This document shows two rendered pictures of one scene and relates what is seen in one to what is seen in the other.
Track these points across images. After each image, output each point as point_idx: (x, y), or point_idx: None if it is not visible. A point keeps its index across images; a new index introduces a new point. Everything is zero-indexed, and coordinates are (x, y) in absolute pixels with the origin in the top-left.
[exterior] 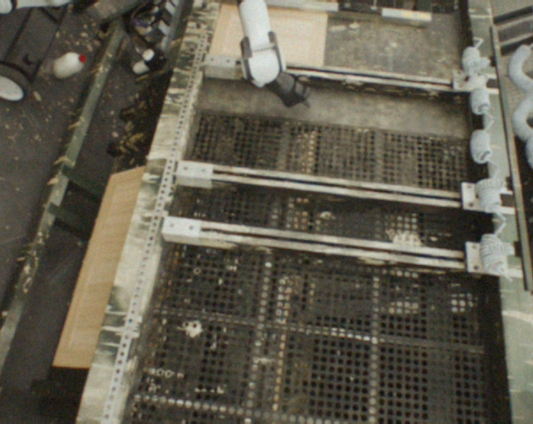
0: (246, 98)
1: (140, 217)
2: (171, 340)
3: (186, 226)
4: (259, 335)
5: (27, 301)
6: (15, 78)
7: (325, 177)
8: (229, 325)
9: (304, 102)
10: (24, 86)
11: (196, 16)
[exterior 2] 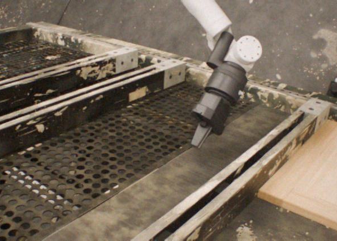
0: (254, 129)
1: (151, 50)
2: (56, 52)
3: (119, 51)
4: (9, 69)
5: (184, 121)
6: None
7: (82, 133)
8: (33, 64)
9: (197, 131)
10: None
11: None
